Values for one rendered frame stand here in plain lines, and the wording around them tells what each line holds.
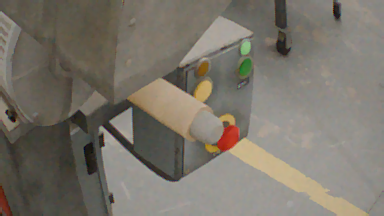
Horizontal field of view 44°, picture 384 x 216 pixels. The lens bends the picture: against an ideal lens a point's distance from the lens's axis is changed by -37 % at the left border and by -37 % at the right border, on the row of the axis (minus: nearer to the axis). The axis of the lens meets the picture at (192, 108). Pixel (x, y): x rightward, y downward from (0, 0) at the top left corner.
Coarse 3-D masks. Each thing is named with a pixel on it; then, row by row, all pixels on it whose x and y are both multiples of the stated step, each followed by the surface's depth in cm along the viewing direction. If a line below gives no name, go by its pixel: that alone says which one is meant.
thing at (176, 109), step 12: (156, 84) 64; (168, 84) 64; (132, 96) 65; (144, 96) 64; (156, 96) 63; (168, 96) 62; (180, 96) 62; (144, 108) 64; (156, 108) 63; (168, 108) 62; (180, 108) 61; (192, 108) 61; (204, 108) 62; (168, 120) 62; (180, 120) 61; (192, 120) 61; (180, 132) 62
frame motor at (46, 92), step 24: (0, 24) 72; (0, 48) 70; (24, 48) 66; (0, 72) 72; (24, 72) 68; (48, 72) 72; (72, 72) 75; (24, 96) 70; (48, 96) 74; (72, 96) 78; (24, 120) 80; (48, 120) 78
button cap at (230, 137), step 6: (228, 126) 103; (234, 126) 104; (228, 132) 103; (234, 132) 103; (222, 138) 103; (228, 138) 103; (234, 138) 104; (222, 144) 103; (228, 144) 103; (234, 144) 104; (222, 150) 104; (228, 150) 104
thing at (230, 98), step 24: (216, 24) 102; (192, 48) 96; (216, 48) 96; (192, 72) 94; (216, 72) 98; (192, 96) 96; (216, 96) 100; (240, 96) 105; (72, 120) 112; (144, 120) 103; (240, 120) 108; (144, 144) 106; (168, 144) 101; (192, 144) 101; (216, 144) 106; (168, 168) 104; (192, 168) 104
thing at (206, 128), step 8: (200, 112) 61; (208, 112) 62; (200, 120) 61; (208, 120) 61; (216, 120) 61; (192, 128) 61; (200, 128) 61; (208, 128) 60; (216, 128) 61; (192, 136) 62; (200, 136) 61; (208, 136) 60; (216, 136) 61
